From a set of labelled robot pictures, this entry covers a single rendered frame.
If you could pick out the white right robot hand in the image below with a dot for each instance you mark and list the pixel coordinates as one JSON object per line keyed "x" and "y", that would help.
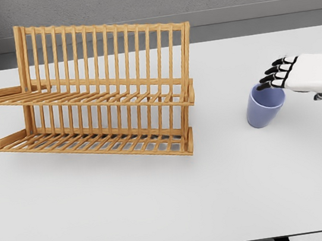
{"x": 310, "y": 72}

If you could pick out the blue plastic cup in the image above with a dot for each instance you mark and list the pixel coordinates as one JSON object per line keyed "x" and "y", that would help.
{"x": 263, "y": 110}

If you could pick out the wooden two-tier dish rack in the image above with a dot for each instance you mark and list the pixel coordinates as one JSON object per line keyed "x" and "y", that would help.
{"x": 106, "y": 95}

